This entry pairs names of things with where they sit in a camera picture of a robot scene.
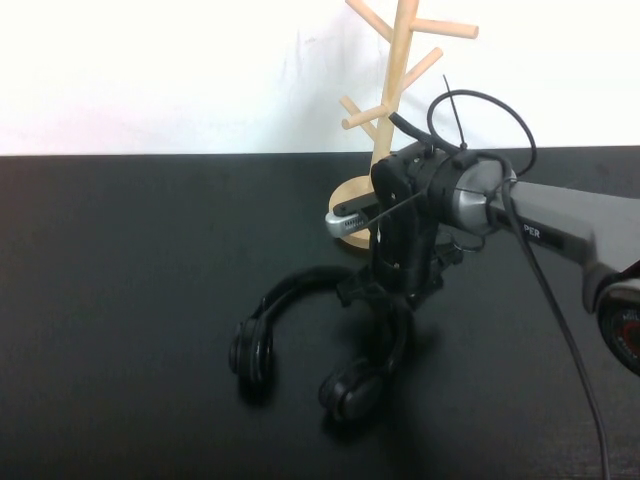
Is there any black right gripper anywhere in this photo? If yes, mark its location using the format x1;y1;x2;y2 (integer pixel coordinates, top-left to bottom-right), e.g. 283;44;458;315
336;143;465;307

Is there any black over-ear headphones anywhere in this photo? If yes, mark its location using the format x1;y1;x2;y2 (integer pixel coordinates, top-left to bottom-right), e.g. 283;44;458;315
228;266;416;426

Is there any wooden branched headphone stand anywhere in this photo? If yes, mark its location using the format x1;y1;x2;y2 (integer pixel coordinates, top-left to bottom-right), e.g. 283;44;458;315
327;0;480;250

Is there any thin black zip tie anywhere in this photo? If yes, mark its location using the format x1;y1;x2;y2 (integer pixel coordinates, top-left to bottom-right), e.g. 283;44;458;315
442;74;470;152

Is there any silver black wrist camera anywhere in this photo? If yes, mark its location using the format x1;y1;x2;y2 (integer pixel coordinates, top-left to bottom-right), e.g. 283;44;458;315
323;192;382;239

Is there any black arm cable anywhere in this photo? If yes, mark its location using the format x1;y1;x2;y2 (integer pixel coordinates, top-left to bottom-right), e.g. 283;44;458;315
389;89;612;480

